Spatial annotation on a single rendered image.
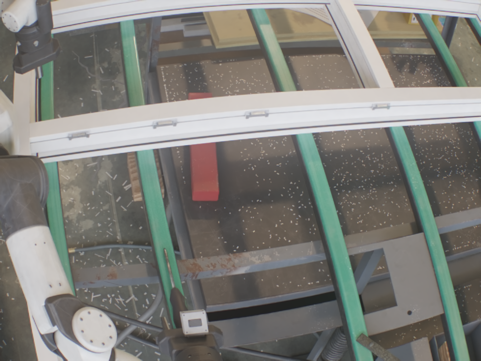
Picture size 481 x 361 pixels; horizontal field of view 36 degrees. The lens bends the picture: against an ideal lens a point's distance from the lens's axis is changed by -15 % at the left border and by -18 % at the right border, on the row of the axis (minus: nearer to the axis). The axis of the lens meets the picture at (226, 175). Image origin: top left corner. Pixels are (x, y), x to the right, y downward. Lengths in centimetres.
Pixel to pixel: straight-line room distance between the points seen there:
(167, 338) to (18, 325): 113
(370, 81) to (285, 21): 54
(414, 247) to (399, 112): 35
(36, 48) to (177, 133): 40
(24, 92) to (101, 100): 121
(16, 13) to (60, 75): 156
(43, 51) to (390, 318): 93
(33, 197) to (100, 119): 48
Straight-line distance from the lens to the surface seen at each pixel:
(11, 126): 137
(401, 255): 171
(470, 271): 212
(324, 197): 173
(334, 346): 205
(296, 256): 169
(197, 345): 143
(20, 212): 125
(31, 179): 129
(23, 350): 247
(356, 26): 201
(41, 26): 158
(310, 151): 179
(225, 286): 190
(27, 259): 123
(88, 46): 318
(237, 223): 199
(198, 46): 231
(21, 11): 155
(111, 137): 174
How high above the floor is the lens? 227
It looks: 54 degrees down
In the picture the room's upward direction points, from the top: 9 degrees clockwise
